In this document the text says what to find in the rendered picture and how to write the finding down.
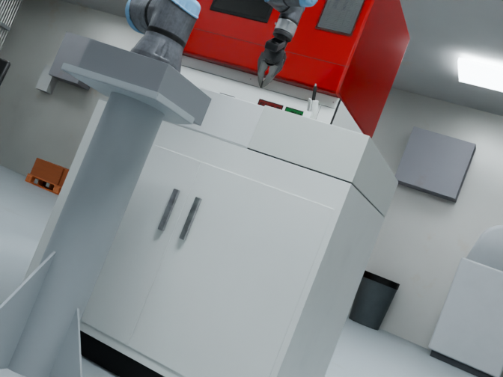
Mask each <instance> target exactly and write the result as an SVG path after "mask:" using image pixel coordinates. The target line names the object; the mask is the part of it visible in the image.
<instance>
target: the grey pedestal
mask: <svg viewBox="0 0 503 377"><path fill-rule="evenodd" d="M61 69H62V70H63V71H64V72H66V73H68V74H70V75H71V76H73V77H75V78H76V79H78V80H79V81H81V82H83V83H85V84H86V85H88V86H90V87H91V88H93V89H94V90H96V91H98V92H100V93H101V94H103V95H105V96H107V97H109V99H108V101H107V103H106V107H105V108H104V110H103V113H102V116H101V118H100V121H99V123H98V125H97V128H96V130H95V132H94V135H93V137H92V139H91V142H90V144H89V146H88V149H87V151H86V154H85V157H84V159H83V160H82V163H81V166H80V168H79V171H78V173H77V175H76V178H75V180H74V182H73V185H72V187H71V190H70V193H69V194H68V196H67V199H66V202H65V204H64V207H63V209H62V211H61V214H60V216H59V218H58V221H57V223H56V225H55V229H54V230H53V232H52V235H51V238H50V240H49V243H48V245H47V247H46V250H45V252H44V254H43V257H42V259H41V261H40V265H39V266H38V267H37V268H36V269H35V270H34V271H33V272H32V273H31V275H30V276H29V277H28V278H27V279H26V280H25V281H24V282H23V283H22V284H21V285H20V286H19V287H18V288H17V289H16V290H15V291H14V292H13V293H12V294H11V295H10V296H9V297H8V298H7V299H6V300H5V301H4V302H3V303H2V304H1V305H0V377H82V354H81V338H80V320H81V318H82V315H83V313H84V311H85V308H86V306H87V303H88V300H89V298H90V296H91V293H92V291H93V289H94V286H95V283H96V282H97V278H98V277H99V274H100V271H101V269H102V267H103V264H104V262H105V260H106V257H107V254H108V252H109V249H110V247H111V245H112V242H113V240H114V237H115V234H116V232H117V231H118V228H119V225H120V223H121V220H122V218H123V216H124V213H125V211H126V208H127V205H128V203H129V200H130V198H131V196H132V193H133V191H134V188H135V186H136V183H137V182H138V178H139V176H140V174H141V171H142V169H143V167H144V163H145V162H146V159H147V157H148V154H149V152H150V149H151V147H152V145H153V142H154V140H155V137H156V134H157V132H158V130H159V128H160V125H161V123H162V120H166V121H168V122H171V123H175V124H193V122H194V120H195V118H194V117H193V116H191V115H190V114H188V113H187V112H185V111H184V110H183V109H181V108H180V107H179V106H177V105H175V104H174V103H173V102H172V101H170V100H169V99H167V98H166V97H164V96H163V95H162V94H160V93H159V92H156V91H152V90H149V89H147V88H143V87H139V86H137V85H133V84H130V83H128V82H123V81H121V80H118V79H114V78H111V77H108V76H104V75H102V74H99V73H95V72H92V71H90V70H86V69H82V68H80V67H76V66H73V65H71V64H66V63H63V65H62V67H61Z"/></svg>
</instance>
